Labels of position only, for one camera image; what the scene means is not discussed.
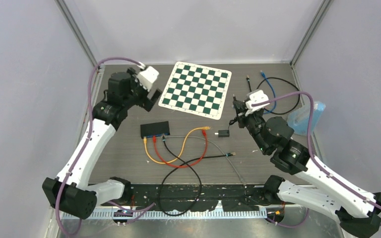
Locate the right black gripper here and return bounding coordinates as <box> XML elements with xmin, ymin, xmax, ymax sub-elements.
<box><xmin>232</xmin><ymin>100</ymin><xmax>268</xmax><ymax>152</ymax></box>

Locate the black power adapter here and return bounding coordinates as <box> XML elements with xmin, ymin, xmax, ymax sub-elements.
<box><xmin>214</xmin><ymin>114</ymin><xmax>243</xmax><ymax>138</ymax></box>

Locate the black network switch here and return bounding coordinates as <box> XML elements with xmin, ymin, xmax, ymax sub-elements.
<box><xmin>140</xmin><ymin>121</ymin><xmax>170</xmax><ymax>139</ymax></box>

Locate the red ethernet cable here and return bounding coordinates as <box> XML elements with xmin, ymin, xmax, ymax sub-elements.
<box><xmin>151</xmin><ymin>129</ymin><xmax>209</xmax><ymax>169</ymax></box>

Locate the yellow ethernet cable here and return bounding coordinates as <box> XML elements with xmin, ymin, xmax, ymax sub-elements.
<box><xmin>143</xmin><ymin>126</ymin><xmax>211</xmax><ymax>165</ymax></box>

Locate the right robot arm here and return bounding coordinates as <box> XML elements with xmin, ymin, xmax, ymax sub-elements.
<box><xmin>233</xmin><ymin>90</ymin><xmax>381</xmax><ymax>238</ymax></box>

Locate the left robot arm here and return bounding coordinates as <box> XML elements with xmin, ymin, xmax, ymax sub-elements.
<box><xmin>42</xmin><ymin>66</ymin><xmax>162</xmax><ymax>220</ymax></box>

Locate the green white chessboard mat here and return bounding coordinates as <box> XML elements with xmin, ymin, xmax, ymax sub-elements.
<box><xmin>158</xmin><ymin>61</ymin><xmax>232</xmax><ymax>120</ymax></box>

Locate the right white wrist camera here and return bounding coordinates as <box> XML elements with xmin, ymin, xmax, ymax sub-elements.
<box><xmin>245</xmin><ymin>89</ymin><xmax>270</xmax><ymax>111</ymax></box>

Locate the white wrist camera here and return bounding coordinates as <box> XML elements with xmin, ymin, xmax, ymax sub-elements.
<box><xmin>245</xmin><ymin>89</ymin><xmax>270</xmax><ymax>111</ymax></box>
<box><xmin>136</xmin><ymin>62</ymin><xmax>159</xmax><ymax>92</ymax></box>

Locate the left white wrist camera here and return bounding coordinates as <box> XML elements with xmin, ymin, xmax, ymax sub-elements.
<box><xmin>136</xmin><ymin>62</ymin><xmax>159</xmax><ymax>92</ymax></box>

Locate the black looped ethernet cable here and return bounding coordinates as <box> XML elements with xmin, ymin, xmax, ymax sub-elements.
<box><xmin>256</xmin><ymin>77</ymin><xmax>301</xmax><ymax>116</ymax></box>

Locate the blue ethernet cable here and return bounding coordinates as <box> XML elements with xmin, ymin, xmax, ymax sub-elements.
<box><xmin>259</xmin><ymin>69</ymin><xmax>278</xmax><ymax>115</ymax></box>

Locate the grey ethernet cable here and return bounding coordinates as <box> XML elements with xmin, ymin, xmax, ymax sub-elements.
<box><xmin>164</xmin><ymin>136</ymin><xmax>248</xmax><ymax>187</ymax></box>

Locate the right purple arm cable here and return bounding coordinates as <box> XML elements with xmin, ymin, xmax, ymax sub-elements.
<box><xmin>252</xmin><ymin>91</ymin><xmax>381</xmax><ymax>228</ymax></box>

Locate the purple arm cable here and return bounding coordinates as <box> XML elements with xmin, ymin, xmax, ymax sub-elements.
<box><xmin>252</xmin><ymin>91</ymin><xmax>381</xmax><ymax>228</ymax></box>
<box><xmin>54</xmin><ymin>57</ymin><xmax>145</xmax><ymax>237</ymax></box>

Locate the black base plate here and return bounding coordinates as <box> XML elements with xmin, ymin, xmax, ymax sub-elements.
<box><xmin>120</xmin><ymin>184</ymin><xmax>281</xmax><ymax>213</ymax></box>

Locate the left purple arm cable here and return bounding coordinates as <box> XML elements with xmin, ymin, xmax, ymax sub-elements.
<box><xmin>54</xmin><ymin>57</ymin><xmax>145</xmax><ymax>237</ymax></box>

